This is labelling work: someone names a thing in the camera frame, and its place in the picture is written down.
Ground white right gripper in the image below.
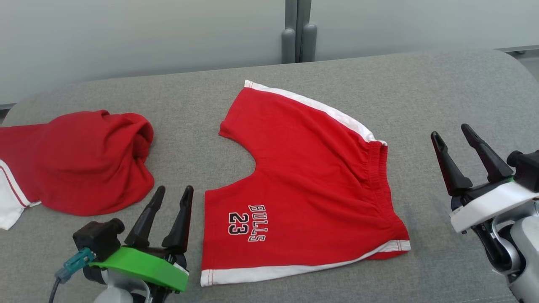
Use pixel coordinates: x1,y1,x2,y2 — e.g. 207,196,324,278
430,123,539,234

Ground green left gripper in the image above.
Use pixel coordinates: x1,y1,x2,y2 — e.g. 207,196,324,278
88,186,195,303

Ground red shirt with white sleeves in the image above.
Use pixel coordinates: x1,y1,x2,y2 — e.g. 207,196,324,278
0,110,155,231

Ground red Bulls 23 shorts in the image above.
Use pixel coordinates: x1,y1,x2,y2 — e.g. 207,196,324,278
200,80,411,287

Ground teal cable connector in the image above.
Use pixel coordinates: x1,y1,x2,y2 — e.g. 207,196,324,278
55,247,97,284

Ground black left camera cable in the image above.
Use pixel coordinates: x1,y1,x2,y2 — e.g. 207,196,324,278
48,278,64,303

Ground grey partition base rail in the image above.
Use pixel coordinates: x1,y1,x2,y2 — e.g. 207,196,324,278
496,43,539,55

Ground grey double partition post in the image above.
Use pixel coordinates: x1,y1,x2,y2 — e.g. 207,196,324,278
281,0,318,64

